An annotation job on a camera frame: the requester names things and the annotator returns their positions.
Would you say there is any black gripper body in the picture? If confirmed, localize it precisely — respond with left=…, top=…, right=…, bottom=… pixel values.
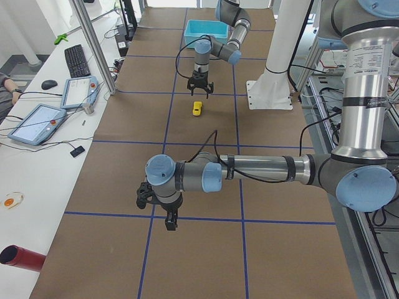
left=136, top=182, right=183, bottom=213
left=187, top=70, right=214, bottom=91

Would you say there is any yellow beetle toy car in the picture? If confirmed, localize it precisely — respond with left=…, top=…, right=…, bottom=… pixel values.
left=192, top=101, right=203, bottom=116

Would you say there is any person forearm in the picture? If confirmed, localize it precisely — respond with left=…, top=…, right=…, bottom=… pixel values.
left=1, top=73, right=22, bottom=105

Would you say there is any light blue plastic bin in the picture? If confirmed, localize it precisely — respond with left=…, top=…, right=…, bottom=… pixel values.
left=184, top=19, right=229, bottom=45

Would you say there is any black smartphone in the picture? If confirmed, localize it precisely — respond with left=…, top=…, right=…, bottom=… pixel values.
left=70, top=146, right=85, bottom=158

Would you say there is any small metal cylinder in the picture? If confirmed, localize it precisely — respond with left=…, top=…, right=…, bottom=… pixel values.
left=82, top=103, right=94, bottom=115

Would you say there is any far teach pendant tablet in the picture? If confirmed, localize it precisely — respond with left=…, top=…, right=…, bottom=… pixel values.
left=60, top=76, right=99, bottom=110

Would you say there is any teach pendant tablet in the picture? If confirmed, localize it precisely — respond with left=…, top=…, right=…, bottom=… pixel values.
left=7, top=104, right=67, bottom=146
left=60, top=76, right=99, bottom=110

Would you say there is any black computer keyboard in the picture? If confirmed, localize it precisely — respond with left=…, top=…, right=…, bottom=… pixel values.
left=64, top=44, right=91, bottom=78

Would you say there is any near teach pendant tablet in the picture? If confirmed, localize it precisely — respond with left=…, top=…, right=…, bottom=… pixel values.
left=7, top=104, right=67, bottom=146

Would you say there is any green plastic clamp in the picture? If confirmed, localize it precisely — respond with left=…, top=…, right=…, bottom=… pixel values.
left=54, top=33, right=69, bottom=45

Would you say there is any black computer mouse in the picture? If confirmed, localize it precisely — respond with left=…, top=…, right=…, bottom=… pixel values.
left=41, top=80, right=58, bottom=90

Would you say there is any red cylinder tube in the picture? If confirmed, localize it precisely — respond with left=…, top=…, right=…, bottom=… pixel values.
left=1, top=245, right=46, bottom=272

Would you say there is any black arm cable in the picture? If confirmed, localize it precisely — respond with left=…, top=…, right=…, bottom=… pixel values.
left=175, top=34, right=213, bottom=79
left=186, top=129, right=344, bottom=183

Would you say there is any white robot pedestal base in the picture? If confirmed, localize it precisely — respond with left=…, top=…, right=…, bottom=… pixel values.
left=247, top=1, right=303, bottom=110

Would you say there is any aluminium frame post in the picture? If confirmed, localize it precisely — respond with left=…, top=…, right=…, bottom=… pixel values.
left=69, top=0, right=116, bottom=95

